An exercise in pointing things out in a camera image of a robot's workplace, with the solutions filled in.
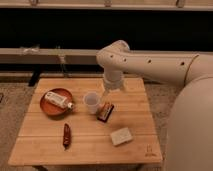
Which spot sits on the orange round plate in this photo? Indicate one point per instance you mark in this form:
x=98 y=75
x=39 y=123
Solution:
x=51 y=109

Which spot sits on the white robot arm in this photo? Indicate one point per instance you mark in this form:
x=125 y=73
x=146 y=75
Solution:
x=189 y=145

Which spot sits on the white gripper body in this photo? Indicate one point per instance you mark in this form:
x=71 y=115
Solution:
x=113 y=79

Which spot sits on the dark snack bar wrapper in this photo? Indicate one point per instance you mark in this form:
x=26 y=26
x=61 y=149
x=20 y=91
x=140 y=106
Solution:
x=105 y=111

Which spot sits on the translucent plastic cup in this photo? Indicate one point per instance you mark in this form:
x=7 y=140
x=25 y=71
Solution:
x=92 y=102

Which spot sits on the wooden table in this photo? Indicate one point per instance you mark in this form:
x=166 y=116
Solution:
x=40 y=139

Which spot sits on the white sponge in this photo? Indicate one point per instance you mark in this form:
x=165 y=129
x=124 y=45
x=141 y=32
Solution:
x=121 y=136

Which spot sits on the red pocket knife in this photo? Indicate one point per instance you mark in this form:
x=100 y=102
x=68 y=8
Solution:
x=66 y=136

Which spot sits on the long grey bench rail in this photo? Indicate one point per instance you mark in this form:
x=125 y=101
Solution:
x=50 y=56

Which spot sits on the white tube on plate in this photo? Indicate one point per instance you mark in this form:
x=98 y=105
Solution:
x=58 y=100

